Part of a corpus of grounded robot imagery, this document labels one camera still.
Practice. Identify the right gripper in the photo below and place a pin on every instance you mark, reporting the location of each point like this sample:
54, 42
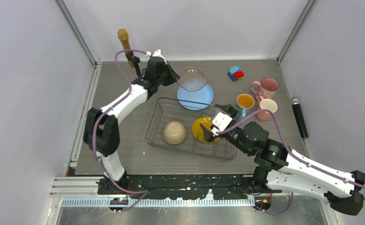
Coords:
227, 108

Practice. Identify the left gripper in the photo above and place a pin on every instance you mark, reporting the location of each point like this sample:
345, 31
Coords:
173, 77

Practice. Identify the yellow plate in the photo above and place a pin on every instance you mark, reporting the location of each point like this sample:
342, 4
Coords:
196, 128

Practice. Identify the light blue plate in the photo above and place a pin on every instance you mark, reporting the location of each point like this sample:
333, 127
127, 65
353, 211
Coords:
197, 100

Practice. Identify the blue glazed mug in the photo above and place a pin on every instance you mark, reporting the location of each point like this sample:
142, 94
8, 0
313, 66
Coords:
245, 103

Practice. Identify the beige floral bowl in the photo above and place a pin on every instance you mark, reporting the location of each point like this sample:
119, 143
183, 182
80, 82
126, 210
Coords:
174, 133

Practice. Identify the plain pink mug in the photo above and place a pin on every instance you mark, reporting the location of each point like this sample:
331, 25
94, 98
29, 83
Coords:
266, 104

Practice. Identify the pink patterned mug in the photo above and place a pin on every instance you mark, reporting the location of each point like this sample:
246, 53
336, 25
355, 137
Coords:
265, 88

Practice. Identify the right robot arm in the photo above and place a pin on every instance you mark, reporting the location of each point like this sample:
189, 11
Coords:
282, 168

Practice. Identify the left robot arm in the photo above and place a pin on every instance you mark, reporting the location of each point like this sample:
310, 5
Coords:
102, 126

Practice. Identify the black microphone stand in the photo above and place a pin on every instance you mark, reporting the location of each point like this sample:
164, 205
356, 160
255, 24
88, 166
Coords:
134, 62

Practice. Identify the brown microphone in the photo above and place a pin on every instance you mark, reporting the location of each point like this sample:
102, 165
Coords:
124, 39

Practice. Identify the colourful toy block stack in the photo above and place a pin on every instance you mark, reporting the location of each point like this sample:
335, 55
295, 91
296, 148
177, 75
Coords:
235, 73

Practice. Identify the black handheld microphone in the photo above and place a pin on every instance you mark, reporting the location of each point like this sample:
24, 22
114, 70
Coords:
298, 114

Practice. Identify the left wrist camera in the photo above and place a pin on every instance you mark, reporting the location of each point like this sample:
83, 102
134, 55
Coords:
158, 54

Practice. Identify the black wire dish rack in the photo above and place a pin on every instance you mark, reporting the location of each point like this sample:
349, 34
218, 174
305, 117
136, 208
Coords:
168, 110

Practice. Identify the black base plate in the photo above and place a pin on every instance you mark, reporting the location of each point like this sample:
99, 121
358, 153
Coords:
191, 186

